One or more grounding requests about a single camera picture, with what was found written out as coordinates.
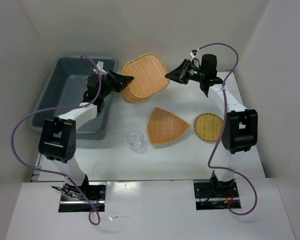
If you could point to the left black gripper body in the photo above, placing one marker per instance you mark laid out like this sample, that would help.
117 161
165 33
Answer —
110 85

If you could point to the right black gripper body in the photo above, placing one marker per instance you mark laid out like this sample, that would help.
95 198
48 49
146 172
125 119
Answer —
195 74

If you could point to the round orange woven plate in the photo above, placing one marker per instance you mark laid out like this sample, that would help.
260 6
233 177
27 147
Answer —
131 98

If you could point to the square orange woven plate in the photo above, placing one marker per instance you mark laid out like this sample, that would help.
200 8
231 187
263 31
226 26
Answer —
149 73

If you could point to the round yellow bamboo plate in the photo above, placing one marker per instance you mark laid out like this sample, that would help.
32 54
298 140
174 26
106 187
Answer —
207 127

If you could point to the triangular orange woven plate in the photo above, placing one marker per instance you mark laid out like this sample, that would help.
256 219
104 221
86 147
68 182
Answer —
164 127

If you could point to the clear plastic cup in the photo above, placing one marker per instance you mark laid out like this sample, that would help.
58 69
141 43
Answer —
135 139

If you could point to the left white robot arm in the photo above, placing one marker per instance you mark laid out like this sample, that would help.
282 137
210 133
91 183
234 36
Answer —
59 135

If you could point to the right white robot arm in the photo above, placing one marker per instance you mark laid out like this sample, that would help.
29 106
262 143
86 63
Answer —
239 131

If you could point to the grey plastic bin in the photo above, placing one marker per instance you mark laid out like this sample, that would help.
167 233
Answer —
65 87

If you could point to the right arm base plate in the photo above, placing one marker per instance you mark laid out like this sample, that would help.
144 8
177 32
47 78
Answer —
208 199

